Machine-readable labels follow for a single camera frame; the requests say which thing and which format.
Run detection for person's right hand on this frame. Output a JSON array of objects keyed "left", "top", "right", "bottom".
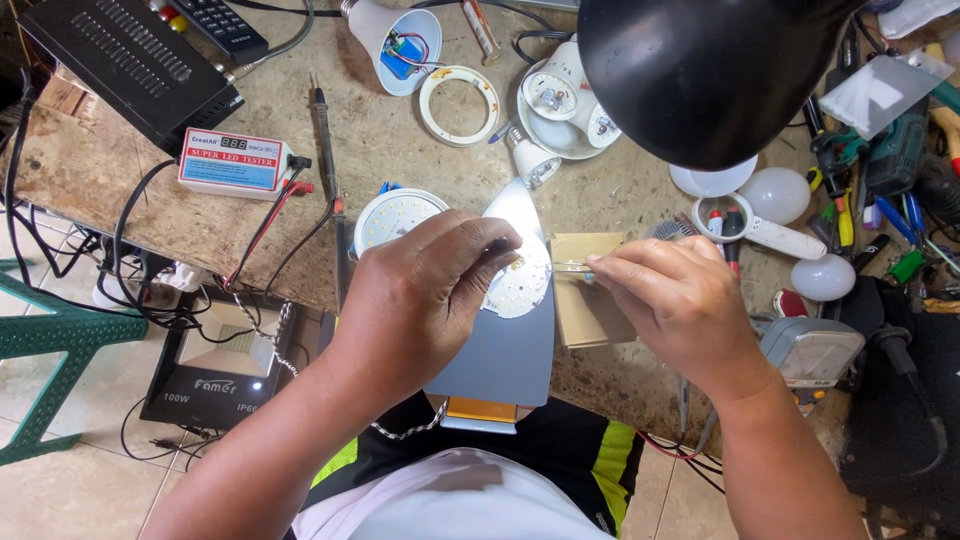
[{"left": 585, "top": 234, "right": 783, "bottom": 405}]

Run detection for person's left hand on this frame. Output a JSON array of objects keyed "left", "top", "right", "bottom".
[{"left": 327, "top": 210, "right": 526, "bottom": 408}]

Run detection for round white LED board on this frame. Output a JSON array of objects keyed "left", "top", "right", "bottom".
[{"left": 480, "top": 232, "right": 555, "bottom": 321}]

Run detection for small white spot bulb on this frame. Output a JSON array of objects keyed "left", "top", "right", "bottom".
[{"left": 506, "top": 126, "right": 563, "bottom": 189}]

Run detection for round white LED panel light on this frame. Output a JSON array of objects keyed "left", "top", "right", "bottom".
[{"left": 351, "top": 187, "right": 451, "bottom": 261}]

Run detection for brown cardboard piece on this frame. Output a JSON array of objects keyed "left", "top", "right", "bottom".
[{"left": 549, "top": 231, "right": 640, "bottom": 349}]

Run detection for black test probe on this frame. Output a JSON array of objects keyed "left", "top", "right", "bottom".
[{"left": 310, "top": 73, "right": 351, "bottom": 316}]

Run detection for brown glue tube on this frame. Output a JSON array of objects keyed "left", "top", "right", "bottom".
[{"left": 460, "top": 0, "right": 504, "bottom": 67}]

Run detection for white bulb housing blue circuit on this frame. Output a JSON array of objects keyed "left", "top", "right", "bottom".
[{"left": 340, "top": 0, "right": 444, "bottom": 98}]

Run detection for black and lime shorts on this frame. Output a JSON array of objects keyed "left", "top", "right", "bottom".
[{"left": 282, "top": 390, "right": 646, "bottom": 540}]

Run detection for red test lead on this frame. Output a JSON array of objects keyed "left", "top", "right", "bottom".
[{"left": 222, "top": 180, "right": 316, "bottom": 294}]

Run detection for white bulb dome cover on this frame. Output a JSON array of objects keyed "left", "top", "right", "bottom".
[
  {"left": 738, "top": 166, "right": 813, "bottom": 227},
  {"left": 790, "top": 253, "right": 858, "bottom": 303},
  {"left": 668, "top": 154, "right": 759, "bottom": 199}
]

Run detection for red black screwdriver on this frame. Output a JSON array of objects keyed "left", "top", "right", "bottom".
[{"left": 720, "top": 208, "right": 745, "bottom": 280}]

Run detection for black desk lamp shade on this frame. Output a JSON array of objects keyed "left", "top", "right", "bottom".
[{"left": 575, "top": 0, "right": 865, "bottom": 173}]

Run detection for white shirt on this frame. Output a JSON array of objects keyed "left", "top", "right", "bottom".
[{"left": 291, "top": 447, "right": 618, "bottom": 540}]

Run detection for white LED tester box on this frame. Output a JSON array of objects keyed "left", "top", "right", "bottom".
[{"left": 177, "top": 126, "right": 296, "bottom": 201}]

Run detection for white magnifying glass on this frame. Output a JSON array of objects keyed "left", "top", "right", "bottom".
[{"left": 690, "top": 192, "right": 829, "bottom": 262}]

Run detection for black flood light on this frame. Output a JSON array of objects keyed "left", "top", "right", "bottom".
[{"left": 139, "top": 288, "right": 325, "bottom": 433}]

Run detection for red and white small device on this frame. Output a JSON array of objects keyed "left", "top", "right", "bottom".
[{"left": 771, "top": 288, "right": 810, "bottom": 319}]

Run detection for white power strip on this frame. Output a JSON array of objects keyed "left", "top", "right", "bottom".
[{"left": 92, "top": 258, "right": 220, "bottom": 310}]

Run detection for black remote control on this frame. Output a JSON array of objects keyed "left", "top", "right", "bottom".
[{"left": 160, "top": 0, "right": 270, "bottom": 66}]

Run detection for grey soldering station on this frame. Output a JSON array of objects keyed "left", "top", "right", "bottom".
[{"left": 756, "top": 315, "right": 868, "bottom": 412}]

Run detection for black set-top box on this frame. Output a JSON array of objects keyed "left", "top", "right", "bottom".
[{"left": 15, "top": 0, "right": 246, "bottom": 156}]

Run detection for heap of hand tools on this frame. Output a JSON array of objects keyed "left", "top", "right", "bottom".
[{"left": 801, "top": 0, "right": 960, "bottom": 316}]

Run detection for clear plastic bag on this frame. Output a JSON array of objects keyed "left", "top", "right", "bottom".
[{"left": 816, "top": 48, "right": 956, "bottom": 142}]

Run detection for green plastic chair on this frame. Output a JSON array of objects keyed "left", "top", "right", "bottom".
[{"left": 0, "top": 258, "right": 152, "bottom": 468}]

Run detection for white plastic ring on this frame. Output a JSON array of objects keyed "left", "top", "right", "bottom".
[{"left": 417, "top": 65, "right": 502, "bottom": 149}]

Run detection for metal chain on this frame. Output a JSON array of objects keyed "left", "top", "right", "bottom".
[{"left": 231, "top": 291, "right": 451, "bottom": 441}]

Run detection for bundle of black cables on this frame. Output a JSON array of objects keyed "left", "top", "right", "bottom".
[{"left": 0, "top": 67, "right": 234, "bottom": 335}]

